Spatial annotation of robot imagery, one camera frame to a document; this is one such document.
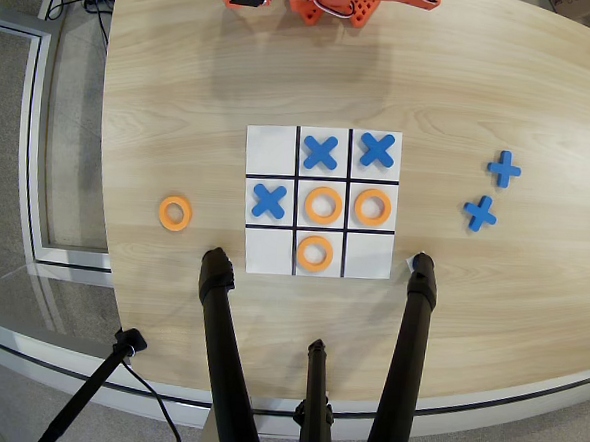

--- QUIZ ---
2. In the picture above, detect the orange foam ring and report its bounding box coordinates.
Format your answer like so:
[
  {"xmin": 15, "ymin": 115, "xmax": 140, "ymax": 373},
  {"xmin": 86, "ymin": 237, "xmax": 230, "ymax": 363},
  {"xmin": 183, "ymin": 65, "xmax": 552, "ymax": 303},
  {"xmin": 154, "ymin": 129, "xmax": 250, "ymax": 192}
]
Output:
[
  {"xmin": 156, "ymin": 194, "xmax": 194, "ymax": 234},
  {"xmin": 295, "ymin": 233, "xmax": 336, "ymax": 275},
  {"xmin": 353, "ymin": 187, "xmax": 394, "ymax": 228},
  {"xmin": 303, "ymin": 185, "xmax": 344, "ymax": 227}
]

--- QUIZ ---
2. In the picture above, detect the white tic-tac-toe grid sheet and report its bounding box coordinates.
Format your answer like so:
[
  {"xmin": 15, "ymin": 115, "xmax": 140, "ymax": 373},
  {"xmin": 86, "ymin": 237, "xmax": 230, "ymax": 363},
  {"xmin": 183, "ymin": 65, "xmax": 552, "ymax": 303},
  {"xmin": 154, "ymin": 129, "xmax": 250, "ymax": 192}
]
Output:
[{"xmin": 238, "ymin": 122, "xmax": 405, "ymax": 283}]

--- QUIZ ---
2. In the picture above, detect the blue foam cross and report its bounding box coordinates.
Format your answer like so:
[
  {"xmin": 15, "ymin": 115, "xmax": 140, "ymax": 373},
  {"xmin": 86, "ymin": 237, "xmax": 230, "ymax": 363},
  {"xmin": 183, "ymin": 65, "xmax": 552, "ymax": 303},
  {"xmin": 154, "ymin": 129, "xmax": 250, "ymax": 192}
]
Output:
[
  {"xmin": 462, "ymin": 193, "xmax": 499, "ymax": 234},
  {"xmin": 301, "ymin": 133, "xmax": 341, "ymax": 173},
  {"xmin": 250, "ymin": 182, "xmax": 289, "ymax": 220},
  {"xmin": 486, "ymin": 149, "xmax": 524, "ymax": 189},
  {"xmin": 358, "ymin": 131, "xmax": 398, "ymax": 169}
]

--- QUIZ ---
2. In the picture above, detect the black tripod leg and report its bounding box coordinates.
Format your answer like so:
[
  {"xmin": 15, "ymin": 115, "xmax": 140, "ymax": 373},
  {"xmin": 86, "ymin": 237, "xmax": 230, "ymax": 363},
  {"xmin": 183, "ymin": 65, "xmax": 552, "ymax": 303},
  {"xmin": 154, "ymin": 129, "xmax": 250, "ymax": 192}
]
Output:
[
  {"xmin": 188, "ymin": 245, "xmax": 279, "ymax": 442},
  {"xmin": 359, "ymin": 249, "xmax": 441, "ymax": 442}
]

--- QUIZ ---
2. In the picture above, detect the black tripod centre column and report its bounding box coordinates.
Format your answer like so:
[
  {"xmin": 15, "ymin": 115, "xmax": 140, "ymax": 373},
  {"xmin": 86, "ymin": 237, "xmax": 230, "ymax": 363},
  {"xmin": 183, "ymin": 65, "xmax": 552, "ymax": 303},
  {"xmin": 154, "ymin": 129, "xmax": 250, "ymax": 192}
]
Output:
[{"xmin": 291, "ymin": 336, "xmax": 342, "ymax": 442}]

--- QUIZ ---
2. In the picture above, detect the thin black stand pole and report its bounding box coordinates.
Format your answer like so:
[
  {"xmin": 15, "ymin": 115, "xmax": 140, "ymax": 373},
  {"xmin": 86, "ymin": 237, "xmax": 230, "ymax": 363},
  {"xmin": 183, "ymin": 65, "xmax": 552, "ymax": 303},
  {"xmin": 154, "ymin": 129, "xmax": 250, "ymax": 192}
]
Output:
[{"xmin": 34, "ymin": 322, "xmax": 150, "ymax": 442}]

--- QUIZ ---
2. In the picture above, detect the black floor cable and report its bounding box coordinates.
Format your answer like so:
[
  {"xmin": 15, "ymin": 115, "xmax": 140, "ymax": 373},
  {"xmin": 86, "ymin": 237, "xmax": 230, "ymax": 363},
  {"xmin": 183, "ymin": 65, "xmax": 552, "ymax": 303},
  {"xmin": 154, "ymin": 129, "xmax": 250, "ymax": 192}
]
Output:
[{"xmin": 44, "ymin": 0, "xmax": 114, "ymax": 45}]

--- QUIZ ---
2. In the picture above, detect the grey metal partition frame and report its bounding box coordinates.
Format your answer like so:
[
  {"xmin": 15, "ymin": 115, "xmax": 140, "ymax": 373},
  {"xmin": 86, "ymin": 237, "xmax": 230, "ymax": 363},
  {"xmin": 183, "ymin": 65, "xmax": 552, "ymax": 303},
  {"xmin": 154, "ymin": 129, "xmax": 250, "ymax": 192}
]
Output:
[{"xmin": 0, "ymin": 5, "xmax": 131, "ymax": 289}]

